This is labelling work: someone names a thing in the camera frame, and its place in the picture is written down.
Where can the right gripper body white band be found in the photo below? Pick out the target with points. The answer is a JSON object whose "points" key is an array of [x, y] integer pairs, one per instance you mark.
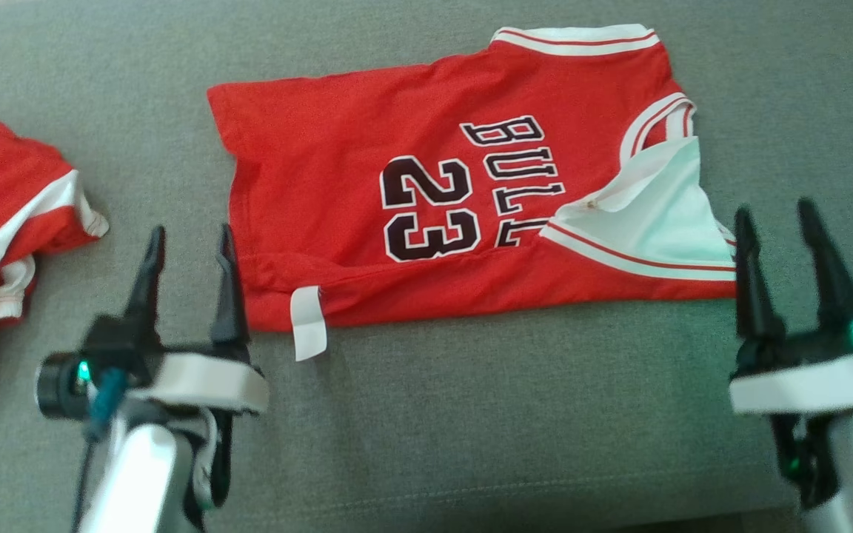
{"points": [[804, 385]]}

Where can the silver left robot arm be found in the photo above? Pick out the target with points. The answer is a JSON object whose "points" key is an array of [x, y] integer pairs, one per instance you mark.
{"points": [[138, 474]]}

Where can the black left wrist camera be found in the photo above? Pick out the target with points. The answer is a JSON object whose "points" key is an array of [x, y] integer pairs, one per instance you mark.
{"points": [[60, 389]]}

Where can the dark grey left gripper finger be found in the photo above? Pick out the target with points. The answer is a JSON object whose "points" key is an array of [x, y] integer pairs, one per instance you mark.
{"points": [[146, 285], [230, 303]]}

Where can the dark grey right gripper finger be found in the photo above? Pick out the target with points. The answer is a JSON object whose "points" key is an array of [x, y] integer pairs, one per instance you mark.
{"points": [[834, 289], [752, 289]]}

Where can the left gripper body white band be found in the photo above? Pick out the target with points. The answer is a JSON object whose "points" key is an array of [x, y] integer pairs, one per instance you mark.
{"points": [[197, 381]]}

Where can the large grey sofa seat cushion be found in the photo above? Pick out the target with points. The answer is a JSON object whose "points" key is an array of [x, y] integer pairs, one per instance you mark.
{"points": [[471, 429]]}

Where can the red Bulls 23 jersey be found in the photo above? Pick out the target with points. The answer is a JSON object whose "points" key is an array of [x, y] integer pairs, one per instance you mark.
{"points": [[338, 185]]}

